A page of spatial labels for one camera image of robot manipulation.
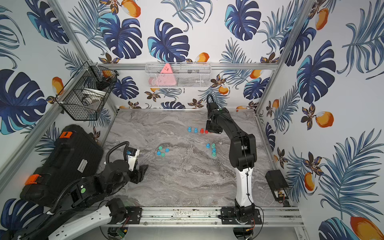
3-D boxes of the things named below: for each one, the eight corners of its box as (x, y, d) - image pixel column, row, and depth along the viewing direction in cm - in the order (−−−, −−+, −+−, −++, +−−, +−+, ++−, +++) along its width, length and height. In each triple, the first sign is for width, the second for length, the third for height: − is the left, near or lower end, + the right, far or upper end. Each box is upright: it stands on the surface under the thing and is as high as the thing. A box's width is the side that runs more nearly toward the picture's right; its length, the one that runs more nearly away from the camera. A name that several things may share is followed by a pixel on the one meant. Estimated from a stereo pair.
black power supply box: (275, 201, 81) (282, 198, 75) (263, 175, 90) (267, 170, 84) (287, 199, 82) (294, 195, 76) (273, 173, 91) (279, 168, 85)
